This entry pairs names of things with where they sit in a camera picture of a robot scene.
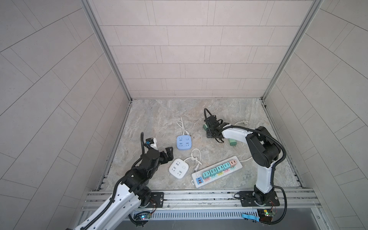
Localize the pink plug adapter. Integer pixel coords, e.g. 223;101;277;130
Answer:
229;160;237;168

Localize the white long power strip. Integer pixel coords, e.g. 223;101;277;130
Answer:
191;156;243;188

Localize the teal blue plug adapter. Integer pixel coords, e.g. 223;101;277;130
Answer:
202;171;211;179

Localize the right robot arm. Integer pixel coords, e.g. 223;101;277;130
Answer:
204;108;288;225

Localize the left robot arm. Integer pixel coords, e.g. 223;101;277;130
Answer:
75;132;173;230

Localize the green plug adapter right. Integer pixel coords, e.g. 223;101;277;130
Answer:
228;139;237;147

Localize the blue square power socket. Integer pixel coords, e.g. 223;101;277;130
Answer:
176;135;192;150

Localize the white square power socket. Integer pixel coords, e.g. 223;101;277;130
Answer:
169;159;189;179

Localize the left circuit board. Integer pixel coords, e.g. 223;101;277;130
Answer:
133;211;152;222

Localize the circuit board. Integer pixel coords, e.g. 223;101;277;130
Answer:
133;211;152;222
257;209;276;224

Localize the blue tape piece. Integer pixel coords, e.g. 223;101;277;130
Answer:
241;213;260;222

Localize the right circuit board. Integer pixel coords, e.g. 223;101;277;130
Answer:
257;209;276;224

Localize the blue socket white cable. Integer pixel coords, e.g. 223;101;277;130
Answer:
176;116;191;136

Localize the white socket knotted cable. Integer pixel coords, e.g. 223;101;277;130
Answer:
183;148;204;173

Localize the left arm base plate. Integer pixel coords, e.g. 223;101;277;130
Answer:
140;192;164;209

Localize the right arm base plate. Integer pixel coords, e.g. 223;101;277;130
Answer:
234;189;280;207

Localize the aluminium rail frame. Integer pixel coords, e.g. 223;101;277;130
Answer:
80;187;322;214

